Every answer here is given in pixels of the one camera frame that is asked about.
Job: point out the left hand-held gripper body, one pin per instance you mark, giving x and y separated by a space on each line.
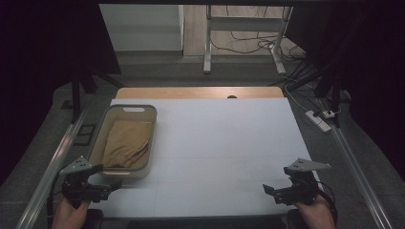
79 187

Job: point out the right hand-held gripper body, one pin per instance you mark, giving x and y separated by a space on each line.
301 192

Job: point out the khaki pants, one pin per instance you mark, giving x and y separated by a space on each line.
125 143

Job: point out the beige basket with grey rim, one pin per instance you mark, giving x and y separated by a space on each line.
130 109

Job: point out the person's right hand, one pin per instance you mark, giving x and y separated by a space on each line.
316 214

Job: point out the person's left hand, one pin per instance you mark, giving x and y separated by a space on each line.
68 214

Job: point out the black floor socket plate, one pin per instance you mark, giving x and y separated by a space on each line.
85 134

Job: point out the white power strip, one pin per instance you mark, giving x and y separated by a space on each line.
318 122

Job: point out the white table board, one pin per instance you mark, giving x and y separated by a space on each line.
223 143

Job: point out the white plug adapter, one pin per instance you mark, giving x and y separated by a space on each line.
329 114

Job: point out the black stand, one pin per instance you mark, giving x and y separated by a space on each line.
75 95
335 95

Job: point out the wooden table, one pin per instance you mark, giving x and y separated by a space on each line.
191 92

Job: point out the black curtain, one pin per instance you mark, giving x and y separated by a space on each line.
38 47
369 63

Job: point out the white cabinet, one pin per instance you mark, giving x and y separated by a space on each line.
143 28

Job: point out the metal rail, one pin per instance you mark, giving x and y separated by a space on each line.
51 171
356 171

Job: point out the white desk frame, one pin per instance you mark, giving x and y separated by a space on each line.
207 47

